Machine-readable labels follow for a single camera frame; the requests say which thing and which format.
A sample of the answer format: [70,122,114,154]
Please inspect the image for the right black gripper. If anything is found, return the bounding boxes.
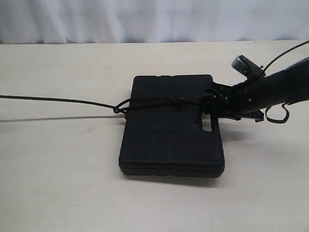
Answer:
[202,82,263,122]

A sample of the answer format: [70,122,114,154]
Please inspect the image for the black plastic carry case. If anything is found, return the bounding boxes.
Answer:
[119,74,225,178]

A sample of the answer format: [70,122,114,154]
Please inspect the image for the black braided rope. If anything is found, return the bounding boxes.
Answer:
[0,94,206,114]

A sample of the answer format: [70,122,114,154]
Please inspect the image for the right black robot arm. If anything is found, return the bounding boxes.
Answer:
[203,55,309,124]

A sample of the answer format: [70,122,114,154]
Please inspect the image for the white background curtain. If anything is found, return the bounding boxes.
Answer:
[0,0,309,44]

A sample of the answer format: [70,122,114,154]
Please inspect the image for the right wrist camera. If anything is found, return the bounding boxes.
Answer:
[231,55,265,80]

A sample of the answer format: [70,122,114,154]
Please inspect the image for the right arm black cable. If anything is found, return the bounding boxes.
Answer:
[262,40,309,123]

